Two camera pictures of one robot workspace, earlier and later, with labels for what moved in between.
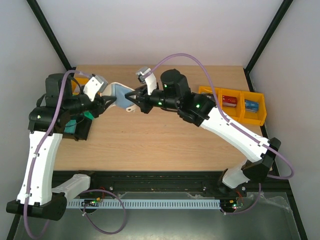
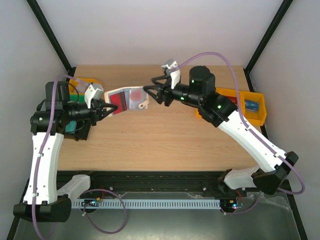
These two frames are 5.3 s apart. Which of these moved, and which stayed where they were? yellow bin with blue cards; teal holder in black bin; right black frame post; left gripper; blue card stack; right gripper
Moved: left gripper; right gripper
Stayed: teal holder in black bin; right black frame post; blue card stack; yellow bin with blue cards
